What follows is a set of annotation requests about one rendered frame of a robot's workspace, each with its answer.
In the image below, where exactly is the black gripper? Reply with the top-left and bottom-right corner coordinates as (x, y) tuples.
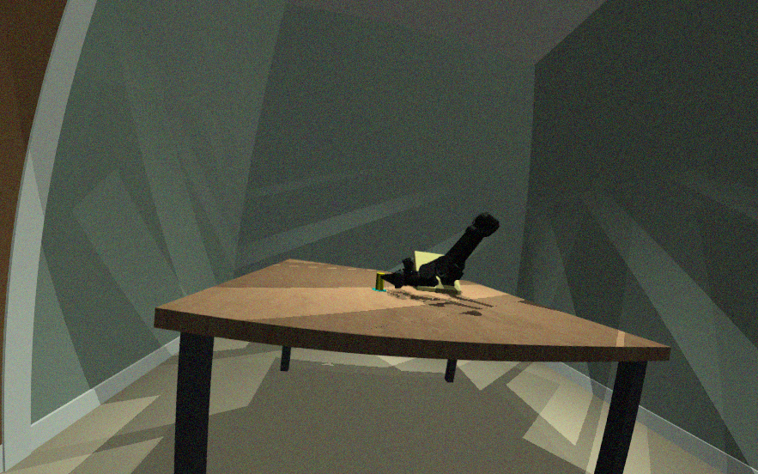
(380, 269), (421, 289)

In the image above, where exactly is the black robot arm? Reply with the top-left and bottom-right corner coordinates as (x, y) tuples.
(402, 212), (500, 287)

